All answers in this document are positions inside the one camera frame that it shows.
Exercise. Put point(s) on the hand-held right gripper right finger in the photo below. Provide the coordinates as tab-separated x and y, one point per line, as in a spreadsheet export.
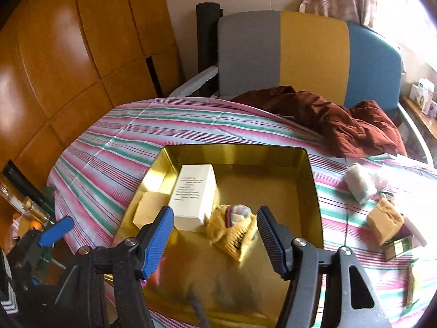
269	242

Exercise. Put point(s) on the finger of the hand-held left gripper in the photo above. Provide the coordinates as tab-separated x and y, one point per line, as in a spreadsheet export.
56	232

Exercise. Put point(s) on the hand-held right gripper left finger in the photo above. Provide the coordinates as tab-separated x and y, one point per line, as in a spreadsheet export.
160	242

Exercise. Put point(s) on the yellow knitted sock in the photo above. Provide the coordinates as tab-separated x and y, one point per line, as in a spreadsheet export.
232	239

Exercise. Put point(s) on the gold metal tin box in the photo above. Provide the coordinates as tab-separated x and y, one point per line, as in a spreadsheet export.
266	184

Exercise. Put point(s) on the orange fruit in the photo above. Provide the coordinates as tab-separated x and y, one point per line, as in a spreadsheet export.
36	225

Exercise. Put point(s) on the cream soap block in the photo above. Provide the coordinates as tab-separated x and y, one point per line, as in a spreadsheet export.
150	208

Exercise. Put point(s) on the clear glass bottle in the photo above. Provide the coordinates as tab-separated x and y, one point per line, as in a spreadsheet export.
29	205

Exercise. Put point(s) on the tall white cardboard box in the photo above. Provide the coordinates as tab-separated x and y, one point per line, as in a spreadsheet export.
193	194

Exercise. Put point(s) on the striped pink green bedsheet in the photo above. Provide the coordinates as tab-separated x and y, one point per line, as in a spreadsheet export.
112	164

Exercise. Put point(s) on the tan sponge block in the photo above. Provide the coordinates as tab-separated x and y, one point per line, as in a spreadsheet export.
384	220

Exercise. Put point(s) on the small green gold box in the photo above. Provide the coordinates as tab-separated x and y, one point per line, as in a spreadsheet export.
397	248

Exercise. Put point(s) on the maroon cloth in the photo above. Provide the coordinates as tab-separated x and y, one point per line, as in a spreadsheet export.
341	123

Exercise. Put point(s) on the wooden wardrobe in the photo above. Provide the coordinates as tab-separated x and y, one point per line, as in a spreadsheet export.
68	58

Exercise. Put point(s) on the grey yellow blue headboard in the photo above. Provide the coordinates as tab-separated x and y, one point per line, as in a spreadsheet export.
307	51

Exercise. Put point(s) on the wooden shelf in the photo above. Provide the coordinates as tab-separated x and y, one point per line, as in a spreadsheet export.
418	116

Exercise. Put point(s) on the purple carton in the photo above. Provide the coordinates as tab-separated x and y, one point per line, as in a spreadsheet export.
430	109

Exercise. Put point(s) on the white blue carton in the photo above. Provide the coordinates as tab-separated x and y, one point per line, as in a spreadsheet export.
421	90

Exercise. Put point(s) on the white bed frame rail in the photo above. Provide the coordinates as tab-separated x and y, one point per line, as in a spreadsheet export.
414	133
194	82

